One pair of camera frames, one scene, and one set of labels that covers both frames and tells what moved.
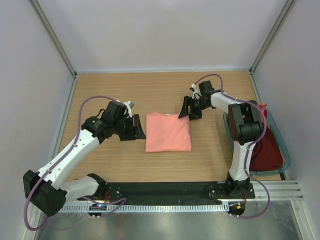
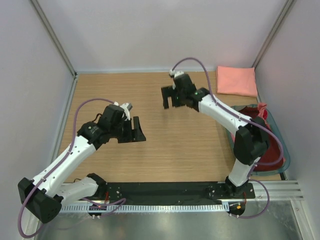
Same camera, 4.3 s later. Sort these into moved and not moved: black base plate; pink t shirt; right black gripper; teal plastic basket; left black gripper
Moved: pink t shirt; right black gripper
Not moved: teal plastic basket; black base plate; left black gripper
